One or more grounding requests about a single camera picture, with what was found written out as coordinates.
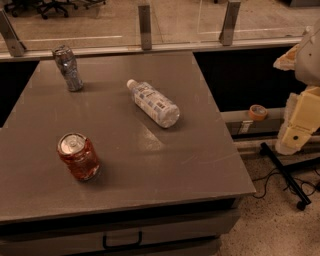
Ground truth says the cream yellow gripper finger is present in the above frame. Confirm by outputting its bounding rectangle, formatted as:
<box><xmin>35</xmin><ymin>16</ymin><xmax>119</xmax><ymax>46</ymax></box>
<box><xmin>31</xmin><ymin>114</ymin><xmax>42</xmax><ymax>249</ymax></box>
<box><xmin>275</xmin><ymin>86</ymin><xmax>320</xmax><ymax>155</ymax></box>

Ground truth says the silver blue redbull can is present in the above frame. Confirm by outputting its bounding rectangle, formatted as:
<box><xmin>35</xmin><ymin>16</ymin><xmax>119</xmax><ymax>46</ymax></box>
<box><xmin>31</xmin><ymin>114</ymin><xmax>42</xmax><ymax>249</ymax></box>
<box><xmin>52</xmin><ymin>45</ymin><xmax>83</xmax><ymax>92</ymax></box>

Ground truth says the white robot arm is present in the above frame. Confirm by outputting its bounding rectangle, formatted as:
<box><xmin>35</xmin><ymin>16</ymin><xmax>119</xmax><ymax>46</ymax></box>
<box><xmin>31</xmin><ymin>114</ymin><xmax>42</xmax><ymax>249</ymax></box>
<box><xmin>273</xmin><ymin>26</ymin><xmax>320</xmax><ymax>155</ymax></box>

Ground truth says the clear plastic water bottle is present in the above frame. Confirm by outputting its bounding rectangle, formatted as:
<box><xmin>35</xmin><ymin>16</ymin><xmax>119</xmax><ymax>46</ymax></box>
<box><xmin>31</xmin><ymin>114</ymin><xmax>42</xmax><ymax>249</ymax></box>
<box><xmin>127</xmin><ymin>79</ymin><xmax>180</xmax><ymax>128</ymax></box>

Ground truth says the red soda can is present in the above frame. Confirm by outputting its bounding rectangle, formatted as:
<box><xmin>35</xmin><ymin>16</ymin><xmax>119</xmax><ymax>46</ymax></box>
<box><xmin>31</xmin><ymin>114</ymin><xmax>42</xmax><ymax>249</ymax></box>
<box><xmin>57</xmin><ymin>133</ymin><xmax>100</xmax><ymax>181</ymax></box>

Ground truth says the orange tape roll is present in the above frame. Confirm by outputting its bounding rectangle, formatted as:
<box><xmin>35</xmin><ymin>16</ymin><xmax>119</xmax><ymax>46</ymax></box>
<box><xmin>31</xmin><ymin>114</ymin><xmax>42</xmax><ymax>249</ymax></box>
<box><xmin>249</xmin><ymin>104</ymin><xmax>268</xmax><ymax>121</ymax></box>

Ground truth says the black wheeled stand base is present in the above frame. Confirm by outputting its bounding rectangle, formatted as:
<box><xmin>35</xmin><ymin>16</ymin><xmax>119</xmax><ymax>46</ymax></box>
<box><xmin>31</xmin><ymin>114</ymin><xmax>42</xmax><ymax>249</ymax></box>
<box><xmin>260</xmin><ymin>142</ymin><xmax>320</xmax><ymax>211</ymax></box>

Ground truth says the grey cabinet drawer front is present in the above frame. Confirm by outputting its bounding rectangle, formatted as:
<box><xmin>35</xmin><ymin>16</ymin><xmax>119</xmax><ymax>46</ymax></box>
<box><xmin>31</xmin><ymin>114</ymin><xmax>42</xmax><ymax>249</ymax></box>
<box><xmin>0</xmin><ymin>209</ymin><xmax>240</xmax><ymax>256</ymax></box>

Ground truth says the black office chair base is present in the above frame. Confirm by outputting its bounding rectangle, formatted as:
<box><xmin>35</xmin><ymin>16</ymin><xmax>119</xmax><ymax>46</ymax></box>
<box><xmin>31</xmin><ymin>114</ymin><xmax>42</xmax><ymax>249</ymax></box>
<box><xmin>2</xmin><ymin>0</ymin><xmax>107</xmax><ymax>20</ymax></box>

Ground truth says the black floor cable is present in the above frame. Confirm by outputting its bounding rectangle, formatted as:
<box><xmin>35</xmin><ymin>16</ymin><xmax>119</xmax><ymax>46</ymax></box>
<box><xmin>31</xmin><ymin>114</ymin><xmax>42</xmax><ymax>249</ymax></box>
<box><xmin>252</xmin><ymin>166</ymin><xmax>320</xmax><ymax>200</ymax></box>

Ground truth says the right metal railing post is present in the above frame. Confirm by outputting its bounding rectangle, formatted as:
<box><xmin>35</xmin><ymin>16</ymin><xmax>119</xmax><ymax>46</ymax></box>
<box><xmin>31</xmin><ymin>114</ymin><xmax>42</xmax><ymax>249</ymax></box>
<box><xmin>219</xmin><ymin>0</ymin><xmax>241</xmax><ymax>46</ymax></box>

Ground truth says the metal railing post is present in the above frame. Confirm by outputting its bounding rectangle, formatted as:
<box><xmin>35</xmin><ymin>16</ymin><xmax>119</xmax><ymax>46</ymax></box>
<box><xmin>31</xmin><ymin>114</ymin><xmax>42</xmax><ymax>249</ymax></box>
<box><xmin>0</xmin><ymin>9</ymin><xmax>26</xmax><ymax>57</ymax></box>
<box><xmin>219</xmin><ymin>0</ymin><xmax>241</xmax><ymax>46</ymax></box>
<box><xmin>138</xmin><ymin>5</ymin><xmax>152</xmax><ymax>50</ymax></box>

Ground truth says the middle metal railing post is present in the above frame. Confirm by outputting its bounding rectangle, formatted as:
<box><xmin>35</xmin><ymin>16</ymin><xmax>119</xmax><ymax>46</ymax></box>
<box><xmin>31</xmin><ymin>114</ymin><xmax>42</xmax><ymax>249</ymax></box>
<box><xmin>138</xmin><ymin>5</ymin><xmax>152</xmax><ymax>50</ymax></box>

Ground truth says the black drawer handle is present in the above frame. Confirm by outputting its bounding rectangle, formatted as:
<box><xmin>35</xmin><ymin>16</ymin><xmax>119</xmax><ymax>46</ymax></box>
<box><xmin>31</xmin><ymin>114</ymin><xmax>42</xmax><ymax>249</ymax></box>
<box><xmin>102</xmin><ymin>231</ymin><xmax>143</xmax><ymax>251</ymax></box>

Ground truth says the left metal railing post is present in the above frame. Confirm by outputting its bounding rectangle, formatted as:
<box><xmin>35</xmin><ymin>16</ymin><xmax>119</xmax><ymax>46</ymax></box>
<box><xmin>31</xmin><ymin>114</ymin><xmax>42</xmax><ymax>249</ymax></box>
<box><xmin>0</xmin><ymin>9</ymin><xmax>26</xmax><ymax>57</ymax></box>

